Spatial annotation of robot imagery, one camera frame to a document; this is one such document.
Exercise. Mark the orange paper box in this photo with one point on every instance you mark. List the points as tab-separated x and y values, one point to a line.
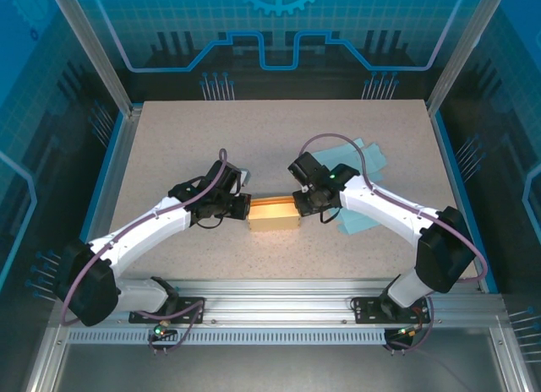
272	219

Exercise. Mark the light blue paper box sheet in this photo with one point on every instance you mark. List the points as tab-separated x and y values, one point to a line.
374	159

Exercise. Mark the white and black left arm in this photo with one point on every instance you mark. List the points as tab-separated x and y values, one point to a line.
139	227

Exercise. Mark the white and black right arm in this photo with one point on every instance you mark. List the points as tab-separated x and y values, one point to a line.
380	206

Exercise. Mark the power connector with green light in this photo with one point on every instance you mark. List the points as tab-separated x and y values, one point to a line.
408	332
160	330

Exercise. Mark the blue panel with gear print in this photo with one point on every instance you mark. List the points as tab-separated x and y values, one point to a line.
274	28

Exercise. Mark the blue panel with grid print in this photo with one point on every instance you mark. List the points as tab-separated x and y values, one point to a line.
34	113
507	134

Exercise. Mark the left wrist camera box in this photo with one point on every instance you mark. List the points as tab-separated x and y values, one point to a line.
244	176

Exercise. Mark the long aluminium mounting rail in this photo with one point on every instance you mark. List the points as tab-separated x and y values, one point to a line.
279	301

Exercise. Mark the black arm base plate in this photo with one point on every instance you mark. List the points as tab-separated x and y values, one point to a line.
141	316
363	311

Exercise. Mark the blue-edged aluminium side rail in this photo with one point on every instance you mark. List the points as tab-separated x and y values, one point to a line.
107	197
460	197

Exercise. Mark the aluminium frame post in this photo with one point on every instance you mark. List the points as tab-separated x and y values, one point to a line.
465	50
94	50

